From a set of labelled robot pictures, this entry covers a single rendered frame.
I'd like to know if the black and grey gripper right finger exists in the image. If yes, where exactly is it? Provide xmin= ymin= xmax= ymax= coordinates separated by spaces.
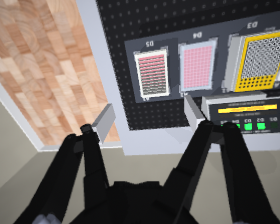
xmin=141 ymin=95 xmax=280 ymax=224

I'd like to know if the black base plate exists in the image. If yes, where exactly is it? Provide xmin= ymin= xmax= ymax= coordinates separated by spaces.
xmin=95 ymin=0 xmax=280 ymax=131

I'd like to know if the pink and pale blue well plate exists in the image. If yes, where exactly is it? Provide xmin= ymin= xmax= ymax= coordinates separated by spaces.
xmin=180 ymin=40 xmax=216 ymax=91

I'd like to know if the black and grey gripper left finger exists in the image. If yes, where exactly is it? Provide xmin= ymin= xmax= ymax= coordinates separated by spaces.
xmin=13 ymin=103 xmax=116 ymax=224

